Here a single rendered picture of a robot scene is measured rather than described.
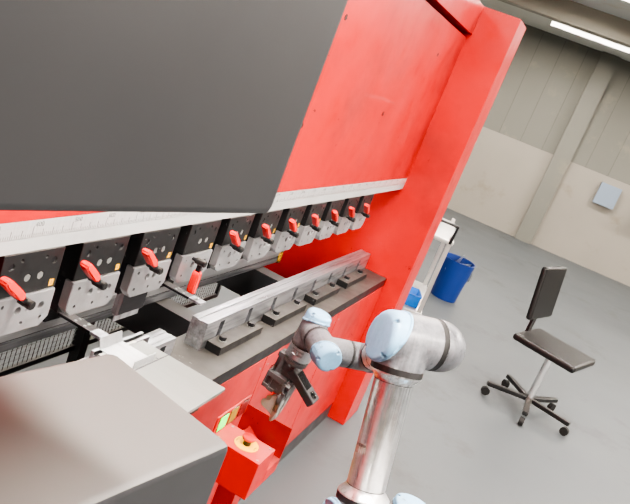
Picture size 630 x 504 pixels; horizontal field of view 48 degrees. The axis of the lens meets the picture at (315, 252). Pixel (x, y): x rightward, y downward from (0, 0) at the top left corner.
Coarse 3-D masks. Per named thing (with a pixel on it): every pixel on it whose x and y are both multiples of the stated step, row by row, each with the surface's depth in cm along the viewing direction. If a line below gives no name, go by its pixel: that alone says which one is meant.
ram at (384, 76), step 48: (384, 0) 224; (336, 48) 206; (384, 48) 244; (432, 48) 297; (336, 96) 223; (384, 96) 267; (432, 96) 333; (336, 144) 243; (384, 144) 296; (48, 240) 128
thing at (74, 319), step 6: (48, 312) 175; (54, 312) 178; (60, 312) 180; (48, 318) 177; (54, 318) 179; (66, 318) 178; (72, 318) 179; (78, 318) 180; (78, 324) 177; (84, 324) 178; (90, 324) 179; (84, 330) 177; (90, 330) 177; (96, 330) 178; (102, 330) 179; (96, 336) 176; (102, 336) 176
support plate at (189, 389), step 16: (144, 352) 177; (160, 352) 180; (144, 368) 170; (160, 368) 173; (176, 368) 176; (160, 384) 166; (176, 384) 169; (192, 384) 171; (208, 384) 174; (176, 400) 162; (192, 400) 165; (208, 400) 168
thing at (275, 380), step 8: (280, 352) 198; (280, 360) 198; (288, 360) 196; (272, 368) 200; (280, 368) 199; (288, 368) 198; (296, 368) 197; (304, 368) 197; (272, 376) 198; (280, 376) 198; (288, 376) 198; (264, 384) 199; (272, 384) 199; (280, 384) 198; (288, 384) 197; (280, 392) 198; (288, 392) 197
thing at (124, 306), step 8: (120, 296) 167; (136, 296) 172; (144, 296) 175; (120, 304) 167; (128, 304) 170; (136, 304) 174; (112, 312) 168; (120, 312) 168; (128, 312) 174; (136, 312) 177; (112, 320) 168
